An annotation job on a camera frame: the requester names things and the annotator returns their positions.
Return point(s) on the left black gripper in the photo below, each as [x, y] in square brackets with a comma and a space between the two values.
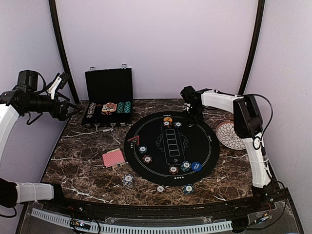
[61, 115]

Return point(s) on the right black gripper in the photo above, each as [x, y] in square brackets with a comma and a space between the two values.
[200, 117]

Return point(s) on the orange round blind button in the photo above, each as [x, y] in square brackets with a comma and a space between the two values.
[169, 119]

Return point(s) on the brown chip front mat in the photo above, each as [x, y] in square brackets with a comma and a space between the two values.
[173, 170]

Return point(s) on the brown chip mat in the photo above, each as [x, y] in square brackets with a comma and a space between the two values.
[173, 170]
[147, 159]

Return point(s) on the blue white chip stack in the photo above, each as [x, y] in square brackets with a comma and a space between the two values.
[127, 180]

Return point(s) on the blue green chip stack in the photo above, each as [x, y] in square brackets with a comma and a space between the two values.
[188, 189]

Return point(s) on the brown white chip stack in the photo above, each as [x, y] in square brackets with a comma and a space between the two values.
[160, 189]

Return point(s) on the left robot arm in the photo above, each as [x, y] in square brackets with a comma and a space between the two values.
[15, 104]

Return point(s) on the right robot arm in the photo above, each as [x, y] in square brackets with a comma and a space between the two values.
[248, 124]

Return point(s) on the blue tan chip row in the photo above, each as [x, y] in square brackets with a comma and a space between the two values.
[91, 110]

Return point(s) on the red dice set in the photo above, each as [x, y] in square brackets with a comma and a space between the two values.
[106, 113]

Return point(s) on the card deck in case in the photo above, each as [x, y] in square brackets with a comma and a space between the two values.
[109, 110]

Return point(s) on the clear round dealer button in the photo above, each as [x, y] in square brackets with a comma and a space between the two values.
[109, 106]

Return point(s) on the black poker chip case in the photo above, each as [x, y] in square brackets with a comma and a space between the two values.
[109, 86]

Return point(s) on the green chip row left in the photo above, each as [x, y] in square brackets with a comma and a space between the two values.
[120, 108]

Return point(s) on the green chip row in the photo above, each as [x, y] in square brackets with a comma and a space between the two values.
[127, 107]
[120, 108]

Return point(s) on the white floral patterned plate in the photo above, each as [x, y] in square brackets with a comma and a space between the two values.
[226, 135]

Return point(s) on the green chip row right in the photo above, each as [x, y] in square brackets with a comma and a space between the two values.
[127, 107]

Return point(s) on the round black poker mat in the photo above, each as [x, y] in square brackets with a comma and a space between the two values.
[171, 147]

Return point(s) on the red-backed card deck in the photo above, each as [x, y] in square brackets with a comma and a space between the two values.
[113, 158]

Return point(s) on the blue round blind button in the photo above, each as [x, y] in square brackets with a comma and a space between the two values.
[196, 166]

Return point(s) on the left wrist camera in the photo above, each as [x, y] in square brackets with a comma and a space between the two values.
[28, 82]

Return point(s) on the white slotted cable duct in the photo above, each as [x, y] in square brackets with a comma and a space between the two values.
[134, 226]

